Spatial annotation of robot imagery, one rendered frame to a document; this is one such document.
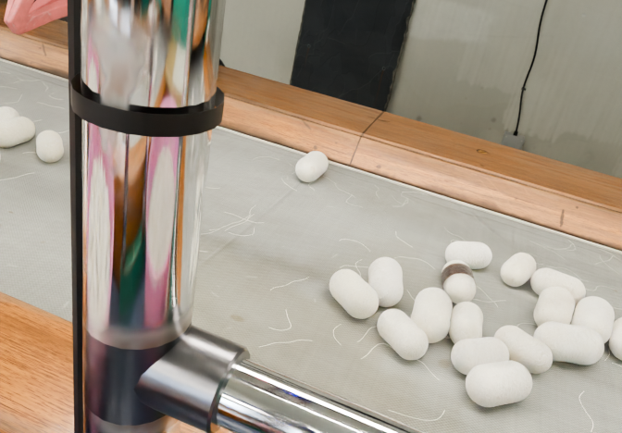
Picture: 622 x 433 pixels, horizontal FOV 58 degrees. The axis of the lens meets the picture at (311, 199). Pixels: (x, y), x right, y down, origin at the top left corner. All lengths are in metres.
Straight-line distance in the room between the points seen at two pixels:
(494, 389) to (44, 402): 0.19
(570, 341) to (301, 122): 0.31
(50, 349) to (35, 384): 0.02
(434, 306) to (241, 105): 0.31
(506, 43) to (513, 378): 2.13
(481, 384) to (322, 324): 0.09
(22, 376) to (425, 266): 0.25
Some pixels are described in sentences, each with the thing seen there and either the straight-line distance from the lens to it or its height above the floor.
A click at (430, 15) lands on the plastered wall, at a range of 2.39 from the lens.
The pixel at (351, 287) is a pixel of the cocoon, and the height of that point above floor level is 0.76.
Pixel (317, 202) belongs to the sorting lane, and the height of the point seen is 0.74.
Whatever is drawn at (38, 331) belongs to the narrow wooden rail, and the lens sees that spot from 0.26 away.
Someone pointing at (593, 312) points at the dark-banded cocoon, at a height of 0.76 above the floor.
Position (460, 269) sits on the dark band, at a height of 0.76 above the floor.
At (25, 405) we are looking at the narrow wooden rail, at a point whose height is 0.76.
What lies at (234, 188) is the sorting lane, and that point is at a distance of 0.43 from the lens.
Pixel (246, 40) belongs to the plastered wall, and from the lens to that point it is 2.63.
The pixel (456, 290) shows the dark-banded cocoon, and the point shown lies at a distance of 0.35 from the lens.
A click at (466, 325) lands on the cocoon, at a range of 0.32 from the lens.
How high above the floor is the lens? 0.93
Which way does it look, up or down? 27 degrees down
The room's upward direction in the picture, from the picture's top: 11 degrees clockwise
